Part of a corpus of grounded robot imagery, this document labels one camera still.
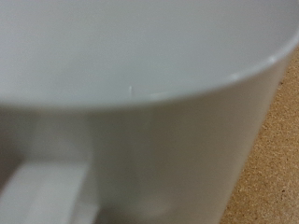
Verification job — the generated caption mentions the white mug with green tape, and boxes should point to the white mug with green tape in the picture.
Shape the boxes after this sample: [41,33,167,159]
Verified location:
[0,0,299,224]

